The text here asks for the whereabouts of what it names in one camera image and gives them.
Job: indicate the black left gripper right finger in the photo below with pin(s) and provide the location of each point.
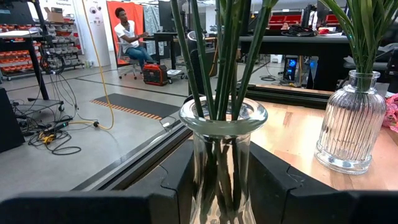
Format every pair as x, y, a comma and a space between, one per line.
311, 205

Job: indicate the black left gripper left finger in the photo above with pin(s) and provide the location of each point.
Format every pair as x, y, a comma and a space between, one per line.
93, 208

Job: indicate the ribbed glass bottle vase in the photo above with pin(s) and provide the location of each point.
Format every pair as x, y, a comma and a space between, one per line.
351, 124

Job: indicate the tall slender glass vase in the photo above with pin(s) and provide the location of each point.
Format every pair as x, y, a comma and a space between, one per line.
217, 130

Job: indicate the black mat orange striped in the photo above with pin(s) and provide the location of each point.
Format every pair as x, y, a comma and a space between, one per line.
140, 107

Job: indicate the computer tower blue light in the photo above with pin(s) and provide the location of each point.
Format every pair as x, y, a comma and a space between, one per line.
291, 67

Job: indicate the office chair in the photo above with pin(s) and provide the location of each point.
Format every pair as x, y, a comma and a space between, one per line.
124, 67

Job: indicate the orange black power station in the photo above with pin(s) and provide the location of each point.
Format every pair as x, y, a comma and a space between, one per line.
155, 74

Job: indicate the black desk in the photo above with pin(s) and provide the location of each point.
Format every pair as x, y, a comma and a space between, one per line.
311, 46

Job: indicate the parts bin shelf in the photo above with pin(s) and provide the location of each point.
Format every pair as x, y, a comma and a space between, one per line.
18, 56

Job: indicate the black tower fan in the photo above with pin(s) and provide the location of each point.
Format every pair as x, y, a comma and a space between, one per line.
199, 71

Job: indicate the white round column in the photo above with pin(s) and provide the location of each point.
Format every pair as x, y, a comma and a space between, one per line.
96, 31

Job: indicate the person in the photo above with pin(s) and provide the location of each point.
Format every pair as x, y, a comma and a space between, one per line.
127, 34

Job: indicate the red storage bins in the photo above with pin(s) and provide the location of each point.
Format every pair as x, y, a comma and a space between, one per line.
280, 19

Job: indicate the cardboard box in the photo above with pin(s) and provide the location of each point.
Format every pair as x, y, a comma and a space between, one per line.
54, 15

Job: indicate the orange fabric partition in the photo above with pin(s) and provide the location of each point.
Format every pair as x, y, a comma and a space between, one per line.
136, 12

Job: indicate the black aluminium table frame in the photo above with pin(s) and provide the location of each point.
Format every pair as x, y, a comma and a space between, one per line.
140, 161

